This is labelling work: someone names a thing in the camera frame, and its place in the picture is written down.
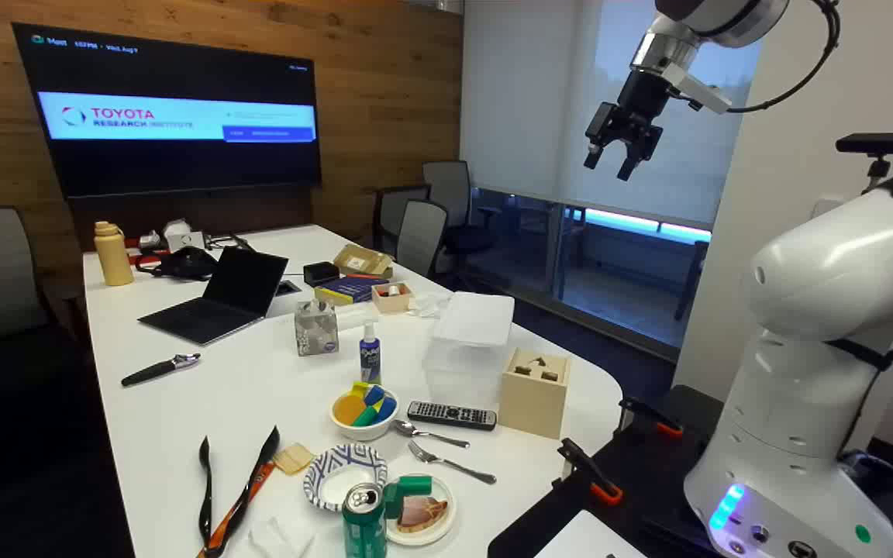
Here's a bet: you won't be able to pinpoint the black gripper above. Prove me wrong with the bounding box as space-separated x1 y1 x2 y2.
580 66 680 185

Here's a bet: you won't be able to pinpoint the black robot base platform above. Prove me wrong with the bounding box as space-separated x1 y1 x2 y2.
486 385 893 558

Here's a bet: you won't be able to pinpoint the black TV remote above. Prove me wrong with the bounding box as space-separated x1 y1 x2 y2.
403 396 498 433

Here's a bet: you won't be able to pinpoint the dark mesh office chair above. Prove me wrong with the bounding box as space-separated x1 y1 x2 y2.
394 197 451 280

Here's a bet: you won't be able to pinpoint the clear plastic bag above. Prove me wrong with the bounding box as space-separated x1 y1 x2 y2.
409 287 456 320

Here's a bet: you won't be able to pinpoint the clear plastic storage box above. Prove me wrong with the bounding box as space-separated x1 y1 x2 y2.
420 287 517 413

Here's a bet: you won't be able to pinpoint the wooden shape sorter cube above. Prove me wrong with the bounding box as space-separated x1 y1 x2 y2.
497 346 573 444

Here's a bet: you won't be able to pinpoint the small wooden tray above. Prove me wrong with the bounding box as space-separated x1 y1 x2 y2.
368 280 415 316

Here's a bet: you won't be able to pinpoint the open cardboard box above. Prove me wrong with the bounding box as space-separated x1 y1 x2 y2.
330 241 397 283

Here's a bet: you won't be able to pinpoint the blue box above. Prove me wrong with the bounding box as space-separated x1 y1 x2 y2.
320 272 394 305

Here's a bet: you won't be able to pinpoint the hand sanitizer bottle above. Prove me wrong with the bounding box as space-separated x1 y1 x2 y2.
357 320 384 387

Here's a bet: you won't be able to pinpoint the small black box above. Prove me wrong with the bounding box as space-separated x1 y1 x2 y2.
301 261 340 287

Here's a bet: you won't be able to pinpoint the metal spoon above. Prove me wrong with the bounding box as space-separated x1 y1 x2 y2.
386 415 472 451

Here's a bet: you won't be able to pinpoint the grey patterned tissue box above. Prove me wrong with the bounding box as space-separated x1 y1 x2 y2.
290 298 340 358

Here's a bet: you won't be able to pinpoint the metal fork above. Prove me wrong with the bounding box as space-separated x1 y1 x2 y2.
406 439 498 485

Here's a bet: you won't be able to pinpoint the white bowl with coloured blocks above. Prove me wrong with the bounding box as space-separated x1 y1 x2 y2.
326 377 403 445

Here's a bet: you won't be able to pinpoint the white paper sheet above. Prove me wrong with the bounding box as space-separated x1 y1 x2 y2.
531 509 649 558

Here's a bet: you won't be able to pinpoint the green plastic cup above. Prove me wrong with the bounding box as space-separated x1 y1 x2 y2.
380 475 438 521

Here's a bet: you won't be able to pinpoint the white plate with food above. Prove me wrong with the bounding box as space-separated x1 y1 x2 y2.
380 485 460 548

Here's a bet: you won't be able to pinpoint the black laptop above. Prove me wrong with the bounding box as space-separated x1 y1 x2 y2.
137 245 290 346

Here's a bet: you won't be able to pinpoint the blue patterned paper plate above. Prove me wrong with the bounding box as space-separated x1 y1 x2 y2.
301 444 390 517

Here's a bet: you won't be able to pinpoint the white device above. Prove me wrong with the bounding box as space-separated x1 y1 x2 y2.
160 218 207 253

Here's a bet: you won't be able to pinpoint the tan square sponge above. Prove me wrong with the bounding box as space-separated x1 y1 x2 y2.
272 439 320 476

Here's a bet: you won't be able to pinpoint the green soda can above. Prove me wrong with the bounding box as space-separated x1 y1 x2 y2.
340 479 390 558

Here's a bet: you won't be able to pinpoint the orange and black tongs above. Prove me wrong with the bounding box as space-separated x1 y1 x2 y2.
202 423 285 558

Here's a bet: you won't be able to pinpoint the white napkin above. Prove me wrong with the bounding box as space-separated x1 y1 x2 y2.
244 512 320 558

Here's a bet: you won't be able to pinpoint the yellow bottle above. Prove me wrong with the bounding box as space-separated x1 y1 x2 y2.
91 218 137 287

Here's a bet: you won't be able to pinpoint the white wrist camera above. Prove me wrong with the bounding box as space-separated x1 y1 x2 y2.
675 67 739 116

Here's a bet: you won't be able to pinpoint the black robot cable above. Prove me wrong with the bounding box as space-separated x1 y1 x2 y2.
722 0 844 116

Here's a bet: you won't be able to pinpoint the black clamp with orange handle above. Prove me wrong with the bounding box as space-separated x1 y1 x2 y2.
555 433 628 512
617 394 689 444

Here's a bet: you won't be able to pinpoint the black camera on tripod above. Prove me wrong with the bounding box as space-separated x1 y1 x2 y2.
835 131 893 195

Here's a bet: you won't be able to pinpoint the large wall TV monitor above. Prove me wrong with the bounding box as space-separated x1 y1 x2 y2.
13 20 326 200

